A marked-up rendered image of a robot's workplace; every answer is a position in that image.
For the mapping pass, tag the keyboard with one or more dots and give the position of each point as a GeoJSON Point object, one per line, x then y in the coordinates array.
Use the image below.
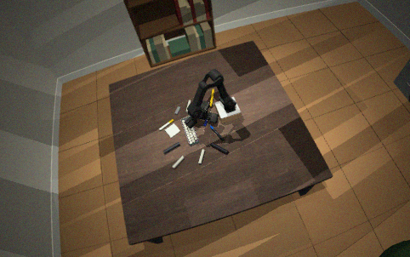
{"type": "Point", "coordinates": [190, 133]}

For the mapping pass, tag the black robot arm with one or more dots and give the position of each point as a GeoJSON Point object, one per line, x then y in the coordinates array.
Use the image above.
{"type": "Point", "coordinates": [198, 106]}

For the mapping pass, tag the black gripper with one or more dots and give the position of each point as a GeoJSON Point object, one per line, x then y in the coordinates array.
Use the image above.
{"type": "Point", "coordinates": [211, 117]}

